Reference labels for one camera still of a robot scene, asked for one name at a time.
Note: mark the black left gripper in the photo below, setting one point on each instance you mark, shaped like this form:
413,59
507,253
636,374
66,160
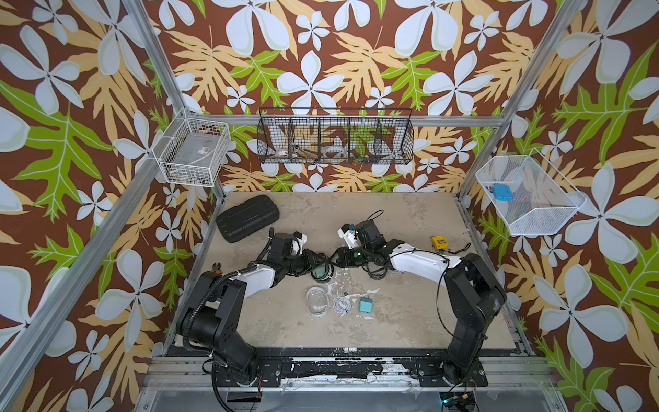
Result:
309,262

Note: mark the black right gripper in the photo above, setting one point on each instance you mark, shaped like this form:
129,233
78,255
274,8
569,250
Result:
342,258

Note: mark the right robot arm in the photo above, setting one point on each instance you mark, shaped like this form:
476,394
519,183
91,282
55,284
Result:
475,294

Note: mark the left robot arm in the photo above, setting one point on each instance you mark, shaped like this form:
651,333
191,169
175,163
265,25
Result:
209,322

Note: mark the teal charger plug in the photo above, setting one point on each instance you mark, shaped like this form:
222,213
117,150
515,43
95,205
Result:
365,305

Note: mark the black ribbed hard case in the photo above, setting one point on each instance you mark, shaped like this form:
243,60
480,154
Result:
247,218

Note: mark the yellow tape measure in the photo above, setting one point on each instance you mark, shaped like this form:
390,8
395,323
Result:
439,243

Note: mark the blue object in basket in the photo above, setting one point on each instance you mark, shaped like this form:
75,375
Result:
502,193

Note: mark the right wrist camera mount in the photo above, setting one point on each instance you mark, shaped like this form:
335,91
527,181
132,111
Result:
364,234

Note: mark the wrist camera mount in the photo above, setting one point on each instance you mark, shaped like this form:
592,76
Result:
364,234
296,242

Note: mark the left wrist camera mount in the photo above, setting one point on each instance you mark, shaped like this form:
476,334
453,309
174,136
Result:
296,242

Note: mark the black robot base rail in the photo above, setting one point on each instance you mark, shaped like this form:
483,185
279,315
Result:
274,367

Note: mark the black wire basket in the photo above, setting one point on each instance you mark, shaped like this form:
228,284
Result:
334,135

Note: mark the white wire basket left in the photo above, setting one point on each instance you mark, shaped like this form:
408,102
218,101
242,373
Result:
191,150

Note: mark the white wire basket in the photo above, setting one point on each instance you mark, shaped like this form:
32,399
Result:
191,150
544,199

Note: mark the white wire basket right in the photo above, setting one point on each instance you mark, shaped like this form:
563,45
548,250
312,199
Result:
544,199

